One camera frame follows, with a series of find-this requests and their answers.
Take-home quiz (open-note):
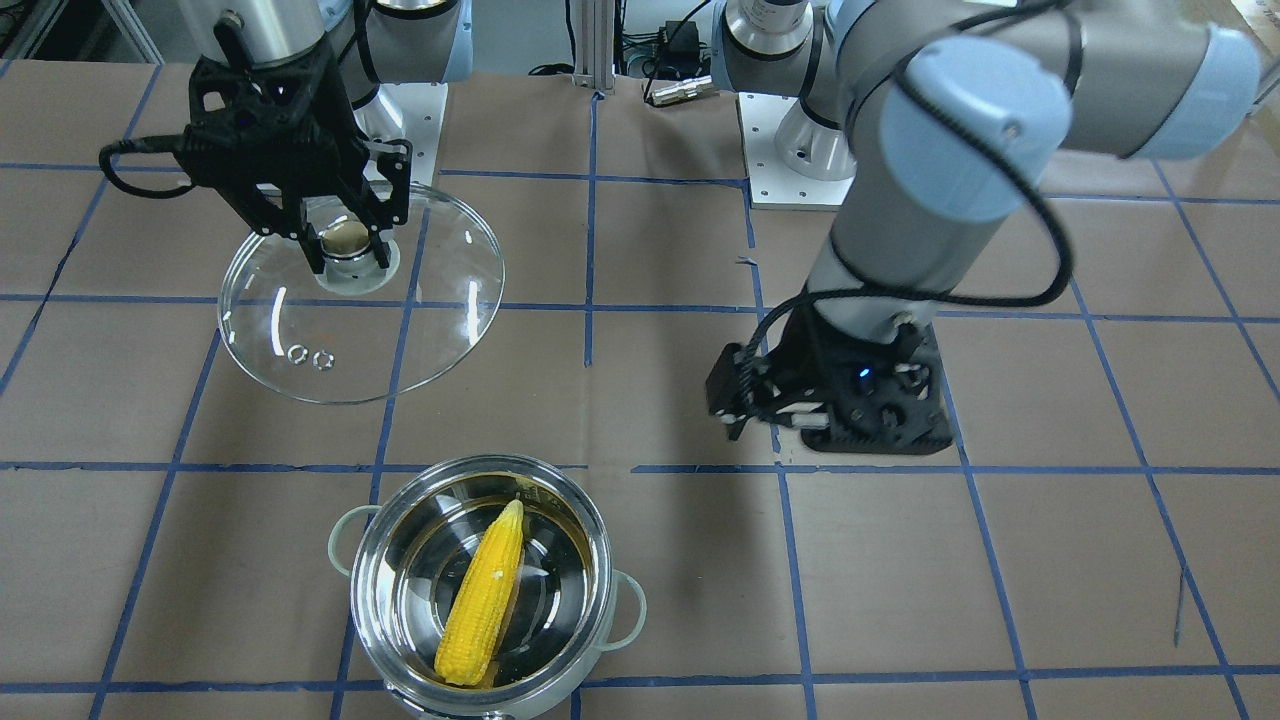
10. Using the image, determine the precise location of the black power adapter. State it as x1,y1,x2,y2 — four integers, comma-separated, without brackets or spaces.
659,20,701,73

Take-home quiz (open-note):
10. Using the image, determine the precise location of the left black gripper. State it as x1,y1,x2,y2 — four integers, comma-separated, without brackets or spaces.
707,300,954,456

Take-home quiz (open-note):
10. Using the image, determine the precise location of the yellow corn cob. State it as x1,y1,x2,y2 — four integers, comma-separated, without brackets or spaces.
434,498,525,687

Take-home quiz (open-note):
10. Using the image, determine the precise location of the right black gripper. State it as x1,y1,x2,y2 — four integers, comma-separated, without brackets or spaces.
180,40,412,275

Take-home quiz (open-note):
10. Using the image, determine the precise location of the glass pot lid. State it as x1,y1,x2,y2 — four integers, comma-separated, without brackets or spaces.
218,183,506,405

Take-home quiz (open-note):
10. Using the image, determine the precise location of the aluminium frame post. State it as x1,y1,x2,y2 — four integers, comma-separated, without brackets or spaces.
564,1,621,97

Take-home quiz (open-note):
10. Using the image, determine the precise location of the pale green cooking pot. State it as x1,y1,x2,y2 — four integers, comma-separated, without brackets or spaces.
326,454,648,719

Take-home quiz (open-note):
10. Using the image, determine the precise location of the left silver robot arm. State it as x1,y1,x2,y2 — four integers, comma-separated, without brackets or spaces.
705,1,1261,455

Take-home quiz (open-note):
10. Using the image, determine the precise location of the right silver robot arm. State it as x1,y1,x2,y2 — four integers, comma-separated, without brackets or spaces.
173,1,474,274

